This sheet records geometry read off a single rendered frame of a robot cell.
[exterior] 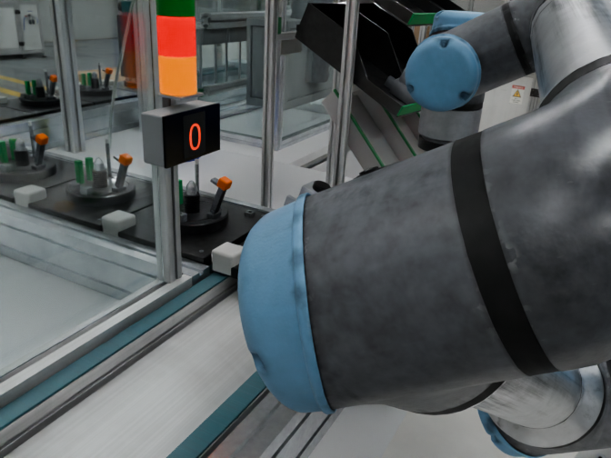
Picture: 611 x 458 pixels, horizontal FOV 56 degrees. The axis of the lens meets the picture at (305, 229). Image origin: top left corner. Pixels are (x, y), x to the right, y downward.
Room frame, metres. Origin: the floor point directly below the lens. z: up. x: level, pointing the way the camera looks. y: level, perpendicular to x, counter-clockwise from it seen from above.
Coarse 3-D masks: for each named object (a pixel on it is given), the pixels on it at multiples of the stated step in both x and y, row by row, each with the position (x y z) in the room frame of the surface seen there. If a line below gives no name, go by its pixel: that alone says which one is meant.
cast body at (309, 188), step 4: (308, 184) 0.92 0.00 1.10; (312, 184) 0.92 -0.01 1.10; (316, 184) 0.91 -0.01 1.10; (320, 184) 0.91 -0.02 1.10; (324, 184) 0.92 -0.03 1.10; (328, 184) 0.92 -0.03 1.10; (304, 188) 0.91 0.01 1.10; (308, 188) 0.91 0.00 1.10; (312, 188) 0.91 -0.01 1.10; (316, 188) 0.90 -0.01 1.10; (320, 188) 0.90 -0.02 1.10; (324, 188) 0.90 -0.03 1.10; (300, 192) 0.91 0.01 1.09; (304, 192) 0.91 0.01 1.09; (308, 192) 0.90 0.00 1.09; (312, 192) 0.90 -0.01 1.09; (316, 192) 0.90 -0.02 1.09; (288, 196) 0.94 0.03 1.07; (292, 196) 0.94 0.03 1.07; (288, 200) 0.94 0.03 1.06; (292, 200) 0.93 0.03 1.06; (284, 204) 0.94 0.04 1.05
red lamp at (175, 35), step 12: (156, 24) 0.80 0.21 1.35; (168, 24) 0.78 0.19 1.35; (180, 24) 0.79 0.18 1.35; (192, 24) 0.80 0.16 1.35; (168, 36) 0.78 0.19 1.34; (180, 36) 0.78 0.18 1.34; (192, 36) 0.80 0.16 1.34; (168, 48) 0.78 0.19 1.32; (180, 48) 0.78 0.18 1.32; (192, 48) 0.80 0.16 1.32
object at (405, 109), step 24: (312, 24) 1.20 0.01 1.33; (336, 24) 1.16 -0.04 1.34; (360, 24) 1.28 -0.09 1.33; (312, 48) 1.20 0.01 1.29; (336, 48) 1.16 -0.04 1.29; (360, 48) 1.28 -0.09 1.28; (384, 48) 1.24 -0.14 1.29; (360, 72) 1.12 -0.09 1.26; (384, 72) 1.24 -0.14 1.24; (384, 96) 1.09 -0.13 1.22
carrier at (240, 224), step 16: (192, 192) 1.03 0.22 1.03; (192, 208) 1.02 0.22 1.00; (208, 208) 1.06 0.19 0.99; (224, 208) 1.06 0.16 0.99; (240, 208) 1.12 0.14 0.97; (192, 224) 0.97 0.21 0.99; (208, 224) 0.98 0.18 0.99; (224, 224) 1.02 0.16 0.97; (240, 224) 1.03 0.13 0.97; (192, 240) 0.95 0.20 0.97; (208, 240) 0.95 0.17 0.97; (224, 240) 0.95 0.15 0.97; (240, 240) 0.98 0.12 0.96; (192, 256) 0.89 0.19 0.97; (208, 256) 0.89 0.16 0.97
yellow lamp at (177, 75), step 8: (160, 56) 0.79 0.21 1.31; (168, 56) 0.79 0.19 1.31; (192, 56) 0.80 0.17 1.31; (160, 64) 0.79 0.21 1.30; (168, 64) 0.78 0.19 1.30; (176, 64) 0.78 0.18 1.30; (184, 64) 0.79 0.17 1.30; (192, 64) 0.80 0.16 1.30; (160, 72) 0.79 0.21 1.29; (168, 72) 0.78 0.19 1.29; (176, 72) 0.78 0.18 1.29; (184, 72) 0.79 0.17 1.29; (192, 72) 0.80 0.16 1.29; (160, 80) 0.79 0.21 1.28; (168, 80) 0.78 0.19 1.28; (176, 80) 0.78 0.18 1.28; (184, 80) 0.79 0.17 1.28; (192, 80) 0.80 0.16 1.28; (160, 88) 0.79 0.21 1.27; (168, 88) 0.78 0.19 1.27; (176, 88) 0.78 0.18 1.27; (184, 88) 0.79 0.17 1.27; (192, 88) 0.80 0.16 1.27
